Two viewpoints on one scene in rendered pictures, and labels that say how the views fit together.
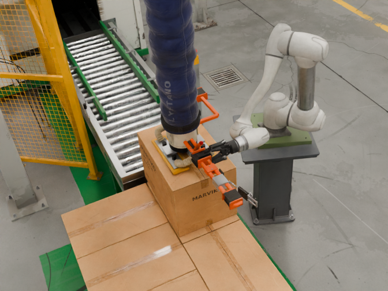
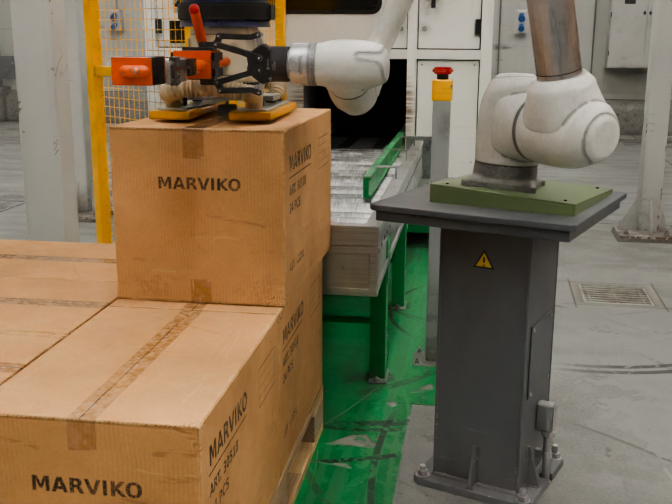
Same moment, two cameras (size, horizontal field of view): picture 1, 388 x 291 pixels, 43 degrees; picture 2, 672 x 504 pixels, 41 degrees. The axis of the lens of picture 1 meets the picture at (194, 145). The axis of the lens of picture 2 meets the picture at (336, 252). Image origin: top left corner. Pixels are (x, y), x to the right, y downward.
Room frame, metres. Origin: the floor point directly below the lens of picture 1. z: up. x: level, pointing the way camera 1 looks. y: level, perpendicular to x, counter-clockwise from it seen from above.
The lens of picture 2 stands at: (0.42, -1.32, 1.14)
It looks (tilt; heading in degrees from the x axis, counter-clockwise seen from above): 14 degrees down; 31
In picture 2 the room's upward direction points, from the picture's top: straight up
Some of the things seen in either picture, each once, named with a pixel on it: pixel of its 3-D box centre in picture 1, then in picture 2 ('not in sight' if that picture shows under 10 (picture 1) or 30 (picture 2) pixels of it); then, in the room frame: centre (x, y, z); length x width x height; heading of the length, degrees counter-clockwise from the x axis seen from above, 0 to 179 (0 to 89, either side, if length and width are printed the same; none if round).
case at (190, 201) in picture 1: (186, 172); (233, 195); (2.25, 0.06, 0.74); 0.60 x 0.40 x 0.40; 21
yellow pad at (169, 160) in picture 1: (169, 152); (189, 103); (2.19, 0.15, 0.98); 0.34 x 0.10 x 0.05; 23
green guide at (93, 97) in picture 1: (74, 71); not in sight; (3.86, 1.01, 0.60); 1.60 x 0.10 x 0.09; 22
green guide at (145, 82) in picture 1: (130, 55); (395, 158); (4.06, 0.52, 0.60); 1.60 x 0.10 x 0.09; 22
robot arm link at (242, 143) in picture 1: (239, 144); (302, 64); (2.08, -0.26, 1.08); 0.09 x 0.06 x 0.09; 23
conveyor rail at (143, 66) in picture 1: (150, 80); (401, 194); (3.75, 0.33, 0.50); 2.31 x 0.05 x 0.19; 22
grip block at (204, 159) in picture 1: (201, 157); (197, 64); (2.00, -0.04, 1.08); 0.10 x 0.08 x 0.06; 113
